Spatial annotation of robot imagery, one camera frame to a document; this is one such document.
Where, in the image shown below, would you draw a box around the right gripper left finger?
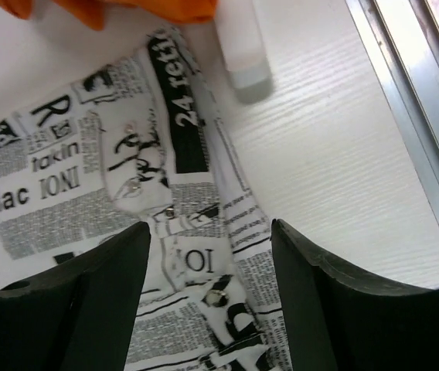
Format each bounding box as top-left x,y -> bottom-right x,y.
0,222 -> 151,370

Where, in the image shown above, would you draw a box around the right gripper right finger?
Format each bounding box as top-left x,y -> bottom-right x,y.
271,220 -> 439,370

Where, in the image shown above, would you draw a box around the newspaper print trousers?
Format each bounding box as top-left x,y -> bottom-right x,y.
0,26 -> 292,370

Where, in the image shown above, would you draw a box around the orange garment on hanger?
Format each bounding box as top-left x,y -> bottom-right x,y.
0,0 -> 220,32

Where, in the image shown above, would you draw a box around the white metal clothes rack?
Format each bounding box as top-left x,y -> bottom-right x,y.
214,0 -> 273,104

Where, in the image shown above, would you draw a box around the aluminium rail right side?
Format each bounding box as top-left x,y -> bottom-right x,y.
346,1 -> 439,226

